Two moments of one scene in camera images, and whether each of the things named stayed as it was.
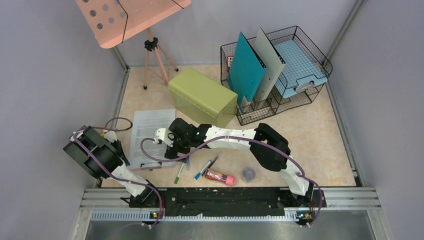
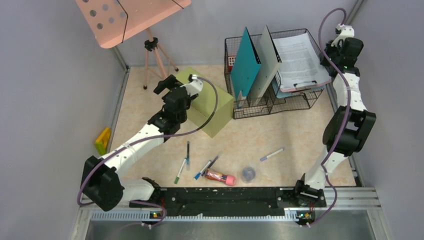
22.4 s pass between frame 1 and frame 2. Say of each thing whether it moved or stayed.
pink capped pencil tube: stayed
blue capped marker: stayed
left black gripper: moved
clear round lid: stayed
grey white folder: moved
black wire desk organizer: moved
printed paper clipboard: moved
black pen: stayed
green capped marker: stayed
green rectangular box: stayed
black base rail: stayed
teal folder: moved
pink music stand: stayed
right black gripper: moved
